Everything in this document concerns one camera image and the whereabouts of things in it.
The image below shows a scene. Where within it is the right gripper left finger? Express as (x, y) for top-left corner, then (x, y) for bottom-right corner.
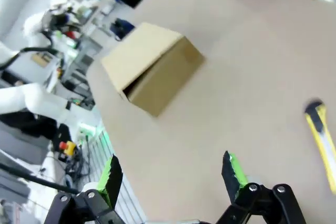
(43, 154), (124, 224)

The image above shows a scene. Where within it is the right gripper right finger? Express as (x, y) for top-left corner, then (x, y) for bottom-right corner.
(215, 151), (308, 224)

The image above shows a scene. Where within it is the brown cardboard box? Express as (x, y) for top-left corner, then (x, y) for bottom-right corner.
(101, 23), (205, 117)

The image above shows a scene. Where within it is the red yellow emergency stop button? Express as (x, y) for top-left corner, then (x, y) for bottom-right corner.
(59, 141), (77, 156)

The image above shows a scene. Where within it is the black slanted bar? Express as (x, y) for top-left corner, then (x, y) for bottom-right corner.
(0, 162), (79, 195)

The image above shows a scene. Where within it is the yellow utility knife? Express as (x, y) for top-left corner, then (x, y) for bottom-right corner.
(304, 99), (336, 201)

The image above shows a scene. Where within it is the dark blue bundle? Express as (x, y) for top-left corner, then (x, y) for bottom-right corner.
(110, 18), (135, 41)

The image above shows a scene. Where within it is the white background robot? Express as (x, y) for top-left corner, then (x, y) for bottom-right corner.
(23, 0), (76, 49)

